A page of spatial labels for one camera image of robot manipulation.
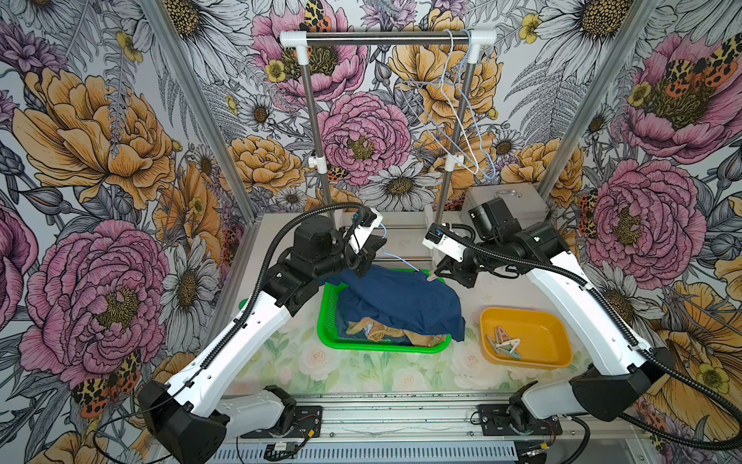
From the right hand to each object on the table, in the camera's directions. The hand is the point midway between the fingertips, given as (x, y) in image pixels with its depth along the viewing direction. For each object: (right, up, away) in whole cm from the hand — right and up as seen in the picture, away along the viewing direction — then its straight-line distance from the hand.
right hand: (444, 274), depth 70 cm
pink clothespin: (+21, -20, +17) cm, 34 cm away
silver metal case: (+42, +21, +42) cm, 63 cm away
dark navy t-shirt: (-10, -7, +7) cm, 14 cm away
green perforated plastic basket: (-31, -17, +17) cm, 39 cm away
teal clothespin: (+21, -24, +14) cm, 35 cm away
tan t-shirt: (-16, -17, +10) cm, 26 cm away
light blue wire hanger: (+27, +33, +42) cm, 60 cm away
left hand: (-15, +6, -1) cm, 17 cm away
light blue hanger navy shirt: (-12, +4, 0) cm, 12 cm away
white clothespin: (+19, -23, +15) cm, 33 cm away
